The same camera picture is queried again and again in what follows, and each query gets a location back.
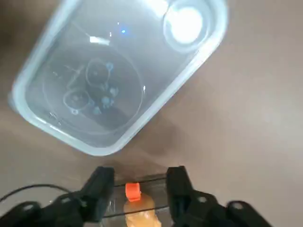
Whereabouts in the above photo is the clear drawer orange handle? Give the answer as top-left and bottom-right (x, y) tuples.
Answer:
(104, 172), (173, 227)

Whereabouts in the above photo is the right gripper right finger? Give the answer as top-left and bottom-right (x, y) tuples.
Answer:
(167, 166), (273, 227)

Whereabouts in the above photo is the yellow-orange toy food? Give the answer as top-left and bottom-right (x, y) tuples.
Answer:
(123, 192), (162, 227)

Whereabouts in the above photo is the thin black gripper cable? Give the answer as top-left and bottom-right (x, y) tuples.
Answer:
(0, 183), (71, 201)

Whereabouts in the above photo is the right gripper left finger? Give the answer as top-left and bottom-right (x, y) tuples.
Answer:
(0, 166), (116, 227)

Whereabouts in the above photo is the clear plastic container lid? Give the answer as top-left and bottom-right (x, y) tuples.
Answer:
(8, 0), (229, 157)

